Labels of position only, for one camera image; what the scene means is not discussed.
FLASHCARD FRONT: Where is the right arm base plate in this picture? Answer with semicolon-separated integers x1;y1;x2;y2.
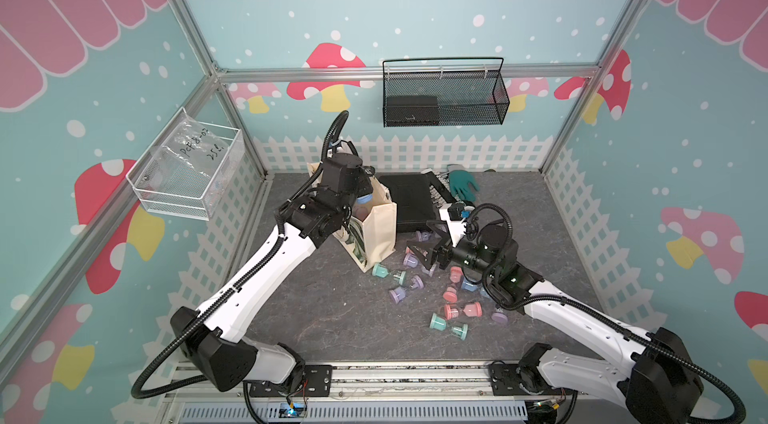
486;360;568;396

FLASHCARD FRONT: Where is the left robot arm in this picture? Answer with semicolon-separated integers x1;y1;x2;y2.
131;111;373;399

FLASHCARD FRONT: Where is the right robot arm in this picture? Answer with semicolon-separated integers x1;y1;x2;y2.
407;203;747;423

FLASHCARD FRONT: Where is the plastic bag in basket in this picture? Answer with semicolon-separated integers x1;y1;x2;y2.
149;108;241;209

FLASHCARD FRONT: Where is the clear wire wall basket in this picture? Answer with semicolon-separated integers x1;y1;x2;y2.
125;107;245;222

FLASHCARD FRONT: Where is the cream canvas tote bag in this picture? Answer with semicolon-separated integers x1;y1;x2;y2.
308;163;397;272

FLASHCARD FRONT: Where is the black box in basket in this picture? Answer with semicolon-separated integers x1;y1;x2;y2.
383;96;440;127

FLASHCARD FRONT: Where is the blue hourglass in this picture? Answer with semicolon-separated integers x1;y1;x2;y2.
354;193;373;208

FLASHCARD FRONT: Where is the green rubber glove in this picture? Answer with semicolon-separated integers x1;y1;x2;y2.
447;164;480;205

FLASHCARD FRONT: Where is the black white hair brush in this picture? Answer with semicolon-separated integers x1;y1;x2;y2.
421;168;474;218

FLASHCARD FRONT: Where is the black flat box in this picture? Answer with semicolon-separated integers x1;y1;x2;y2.
378;173;436;233

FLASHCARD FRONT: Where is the pink hourglass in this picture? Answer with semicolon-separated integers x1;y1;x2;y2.
442;302;483;320

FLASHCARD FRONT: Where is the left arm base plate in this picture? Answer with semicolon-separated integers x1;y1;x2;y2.
249;364;333;399

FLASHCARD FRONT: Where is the black mesh wall basket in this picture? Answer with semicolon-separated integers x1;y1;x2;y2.
382;56;510;127

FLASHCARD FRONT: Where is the green hourglass front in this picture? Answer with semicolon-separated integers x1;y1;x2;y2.
429;313;469;341

